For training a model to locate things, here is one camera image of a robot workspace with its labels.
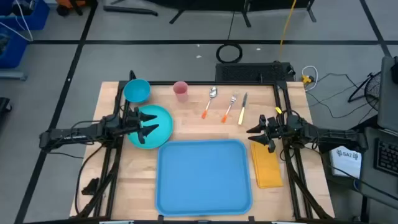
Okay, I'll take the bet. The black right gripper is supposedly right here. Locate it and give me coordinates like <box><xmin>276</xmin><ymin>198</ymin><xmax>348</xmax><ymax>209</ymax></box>
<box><xmin>246</xmin><ymin>114</ymin><xmax>290</xmax><ymax>154</ymax></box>

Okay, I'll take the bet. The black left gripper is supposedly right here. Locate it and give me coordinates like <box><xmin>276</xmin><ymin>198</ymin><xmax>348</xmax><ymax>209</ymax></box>
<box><xmin>123</xmin><ymin>106</ymin><xmax>160</xmax><ymax>146</ymax></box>

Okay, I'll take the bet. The teal plate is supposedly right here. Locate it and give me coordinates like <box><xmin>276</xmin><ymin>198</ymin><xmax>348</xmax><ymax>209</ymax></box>
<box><xmin>126</xmin><ymin>104</ymin><xmax>174</xmax><ymax>150</ymax></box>

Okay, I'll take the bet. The knife with yellow handle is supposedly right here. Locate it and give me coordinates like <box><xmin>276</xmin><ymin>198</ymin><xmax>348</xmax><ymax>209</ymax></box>
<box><xmin>238</xmin><ymin>92</ymin><xmax>249</xmax><ymax>126</ymax></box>

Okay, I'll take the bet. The yellow cloth napkin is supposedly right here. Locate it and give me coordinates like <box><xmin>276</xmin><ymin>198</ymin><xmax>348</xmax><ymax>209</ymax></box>
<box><xmin>250</xmin><ymin>141</ymin><xmax>284</xmax><ymax>190</ymax></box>

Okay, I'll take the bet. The blue bowl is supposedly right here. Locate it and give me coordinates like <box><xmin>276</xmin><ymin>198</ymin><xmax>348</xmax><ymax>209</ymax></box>
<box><xmin>123</xmin><ymin>78</ymin><xmax>152</xmax><ymax>104</ymax></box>

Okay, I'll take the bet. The pink plastic cup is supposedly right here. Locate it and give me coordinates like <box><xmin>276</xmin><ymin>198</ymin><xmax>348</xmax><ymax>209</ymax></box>
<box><xmin>172</xmin><ymin>81</ymin><xmax>189</xmax><ymax>103</ymax></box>

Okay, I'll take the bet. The blue plastic tray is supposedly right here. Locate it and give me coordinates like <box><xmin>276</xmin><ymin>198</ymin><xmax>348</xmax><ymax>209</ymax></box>
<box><xmin>154</xmin><ymin>139</ymin><xmax>253</xmax><ymax>217</ymax></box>

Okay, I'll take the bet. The black perforated computer case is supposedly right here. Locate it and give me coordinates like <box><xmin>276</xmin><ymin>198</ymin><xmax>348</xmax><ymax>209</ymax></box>
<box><xmin>215</xmin><ymin>62</ymin><xmax>295</xmax><ymax>83</ymax></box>

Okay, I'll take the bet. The white printed box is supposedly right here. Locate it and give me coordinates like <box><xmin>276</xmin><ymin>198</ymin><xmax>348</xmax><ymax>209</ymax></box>
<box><xmin>328</xmin><ymin>145</ymin><xmax>363</xmax><ymax>180</ymax></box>

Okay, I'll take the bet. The black metal bar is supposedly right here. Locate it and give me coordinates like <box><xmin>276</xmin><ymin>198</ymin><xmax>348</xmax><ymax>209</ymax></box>
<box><xmin>103</xmin><ymin>5</ymin><xmax>159</xmax><ymax>17</ymax></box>

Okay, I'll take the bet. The black keyboard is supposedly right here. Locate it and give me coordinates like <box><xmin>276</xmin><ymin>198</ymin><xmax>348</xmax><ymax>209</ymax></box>
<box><xmin>373</xmin><ymin>138</ymin><xmax>398</xmax><ymax>177</ymax></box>

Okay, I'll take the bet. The orange shop vacuum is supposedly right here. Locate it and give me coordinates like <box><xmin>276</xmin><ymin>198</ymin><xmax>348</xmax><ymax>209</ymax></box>
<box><xmin>55</xmin><ymin>0</ymin><xmax>94</xmax><ymax>17</ymax></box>

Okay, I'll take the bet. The blue plastic storage bin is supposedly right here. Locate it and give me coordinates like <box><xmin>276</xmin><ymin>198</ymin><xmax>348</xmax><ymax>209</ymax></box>
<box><xmin>0</xmin><ymin>0</ymin><xmax>50</xmax><ymax>31</ymax></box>
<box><xmin>0</xmin><ymin>27</ymin><xmax>29</xmax><ymax>69</ymax></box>

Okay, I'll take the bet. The fork with orange handle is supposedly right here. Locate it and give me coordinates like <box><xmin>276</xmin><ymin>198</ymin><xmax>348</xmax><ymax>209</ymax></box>
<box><xmin>221</xmin><ymin>91</ymin><xmax>239</xmax><ymax>124</ymax></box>

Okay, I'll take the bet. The spoon with orange handle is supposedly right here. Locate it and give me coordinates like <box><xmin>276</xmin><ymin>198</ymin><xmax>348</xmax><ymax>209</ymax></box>
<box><xmin>201</xmin><ymin>86</ymin><xmax>218</xmax><ymax>120</ymax></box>

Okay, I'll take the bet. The black metal table frame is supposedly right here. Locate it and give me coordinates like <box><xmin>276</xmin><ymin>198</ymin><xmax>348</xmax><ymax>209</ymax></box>
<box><xmin>70</xmin><ymin>70</ymin><xmax>335</xmax><ymax>223</ymax></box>

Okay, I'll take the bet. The black floor cable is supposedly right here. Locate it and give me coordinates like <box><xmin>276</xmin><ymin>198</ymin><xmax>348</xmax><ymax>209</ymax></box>
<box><xmin>306</xmin><ymin>73</ymin><xmax>379</xmax><ymax>121</ymax></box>

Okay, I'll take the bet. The white looped cable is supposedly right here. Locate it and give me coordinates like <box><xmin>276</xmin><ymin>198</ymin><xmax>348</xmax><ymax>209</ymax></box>
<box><xmin>300</xmin><ymin>65</ymin><xmax>319</xmax><ymax>91</ymax></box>

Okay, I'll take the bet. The black clamp bracket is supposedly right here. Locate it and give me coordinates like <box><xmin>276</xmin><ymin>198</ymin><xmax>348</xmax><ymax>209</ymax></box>
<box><xmin>81</xmin><ymin>177</ymin><xmax>100</xmax><ymax>196</ymax></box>

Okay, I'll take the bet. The coiled black cable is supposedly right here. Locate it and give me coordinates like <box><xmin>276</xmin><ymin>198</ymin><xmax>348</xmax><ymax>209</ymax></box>
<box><xmin>216</xmin><ymin>42</ymin><xmax>244</xmax><ymax>64</ymax></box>

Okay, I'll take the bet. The yellow hanging cable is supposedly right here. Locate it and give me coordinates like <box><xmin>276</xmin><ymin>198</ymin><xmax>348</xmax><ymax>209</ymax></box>
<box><xmin>277</xmin><ymin>0</ymin><xmax>298</xmax><ymax>63</ymax></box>

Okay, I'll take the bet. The black wire fan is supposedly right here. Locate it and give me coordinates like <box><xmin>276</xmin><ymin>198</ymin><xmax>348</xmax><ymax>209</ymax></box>
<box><xmin>347</xmin><ymin>70</ymin><xmax>382</xmax><ymax>113</ymax></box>

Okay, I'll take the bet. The white cable on bins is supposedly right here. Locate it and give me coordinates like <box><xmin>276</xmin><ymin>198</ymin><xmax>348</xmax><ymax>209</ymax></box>
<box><xmin>0</xmin><ymin>0</ymin><xmax>34</xmax><ymax>42</ymax></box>

